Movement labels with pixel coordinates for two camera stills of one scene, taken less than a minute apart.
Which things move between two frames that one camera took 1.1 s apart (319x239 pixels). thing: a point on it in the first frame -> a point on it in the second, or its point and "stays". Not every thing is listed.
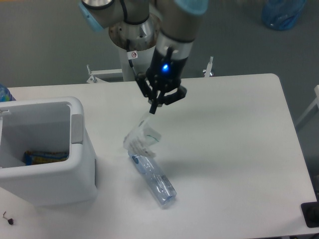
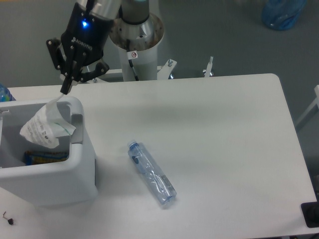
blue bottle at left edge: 5,95 stays
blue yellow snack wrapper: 32,158 stays
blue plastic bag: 282,15 stays
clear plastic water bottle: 148,169 stays
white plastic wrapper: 143,138 -> 44,126
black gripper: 165,72 -> 83,41
